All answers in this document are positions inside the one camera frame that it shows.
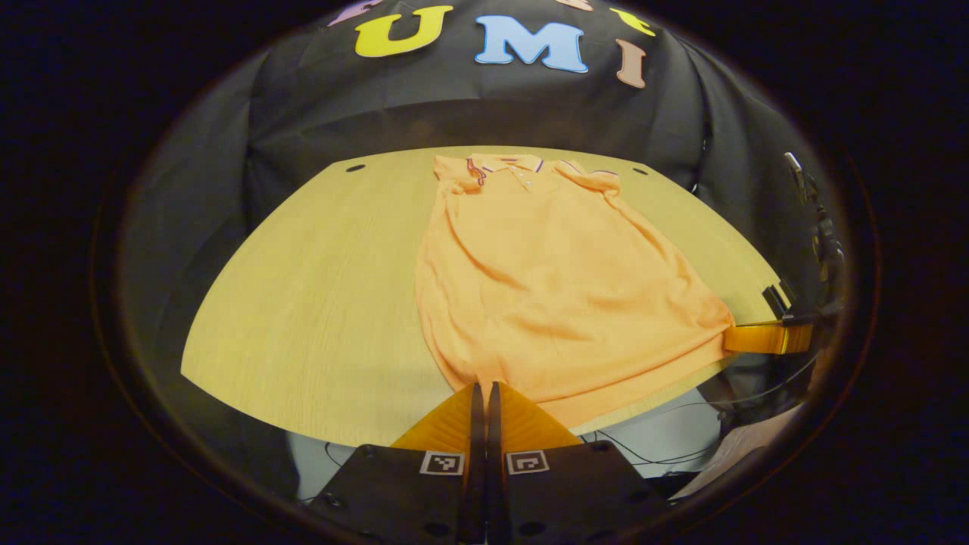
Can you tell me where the white sheet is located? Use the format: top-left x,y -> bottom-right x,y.
670,405 -> 807,500

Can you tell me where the orange T-shirt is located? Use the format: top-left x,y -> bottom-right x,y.
415,154 -> 737,428

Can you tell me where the black floor cable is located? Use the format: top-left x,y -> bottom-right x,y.
579,400 -> 728,468

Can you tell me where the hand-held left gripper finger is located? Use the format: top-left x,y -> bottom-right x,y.
487,382 -> 671,545
307,382 -> 485,545

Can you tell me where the black backdrop cloth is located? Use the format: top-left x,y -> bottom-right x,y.
121,0 -> 833,500

